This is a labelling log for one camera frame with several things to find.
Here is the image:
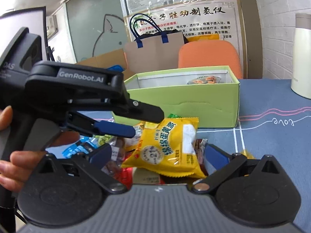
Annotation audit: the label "blue snack packet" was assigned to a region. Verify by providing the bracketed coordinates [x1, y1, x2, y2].
[62, 136, 98, 158]

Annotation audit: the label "yellow egg cake bag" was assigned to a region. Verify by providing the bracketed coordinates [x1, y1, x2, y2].
[122, 117, 206, 179]

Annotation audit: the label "yellow rice cracker packet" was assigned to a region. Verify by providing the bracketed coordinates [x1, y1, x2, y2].
[187, 76, 221, 85]

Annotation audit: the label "person's left hand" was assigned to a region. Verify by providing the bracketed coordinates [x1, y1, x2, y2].
[1, 106, 80, 192]

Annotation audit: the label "green pea snack bag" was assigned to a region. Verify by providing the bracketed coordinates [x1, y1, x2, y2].
[94, 135, 114, 147]

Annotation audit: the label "small green candy packet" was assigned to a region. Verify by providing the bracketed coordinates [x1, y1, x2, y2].
[168, 114, 180, 118]

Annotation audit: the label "clear bag dark dried fruit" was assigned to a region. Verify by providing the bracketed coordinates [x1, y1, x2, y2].
[103, 138, 126, 177]

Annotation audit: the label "red snack bag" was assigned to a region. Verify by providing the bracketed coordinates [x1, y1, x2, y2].
[114, 167, 133, 189]

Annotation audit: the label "blue chair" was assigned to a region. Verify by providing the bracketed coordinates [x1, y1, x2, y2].
[107, 65, 125, 73]

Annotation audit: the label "green cardboard box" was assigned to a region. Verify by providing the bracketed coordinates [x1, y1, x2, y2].
[124, 66, 240, 128]

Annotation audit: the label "brown cardboard box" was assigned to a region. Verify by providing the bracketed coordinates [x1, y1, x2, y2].
[76, 49, 134, 80]

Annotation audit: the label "blue striped tablecloth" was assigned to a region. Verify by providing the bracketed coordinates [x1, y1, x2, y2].
[46, 78, 311, 233]

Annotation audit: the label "orange chair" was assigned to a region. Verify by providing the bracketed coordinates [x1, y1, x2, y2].
[178, 40, 243, 79]

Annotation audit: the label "white thermos jug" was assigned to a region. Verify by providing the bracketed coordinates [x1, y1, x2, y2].
[291, 13, 311, 99]

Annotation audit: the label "framed Chinese text poster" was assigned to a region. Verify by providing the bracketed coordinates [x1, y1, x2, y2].
[123, 0, 245, 66]

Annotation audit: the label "brown paper bag blue handles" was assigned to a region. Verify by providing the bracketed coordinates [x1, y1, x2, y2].
[124, 13, 189, 74]

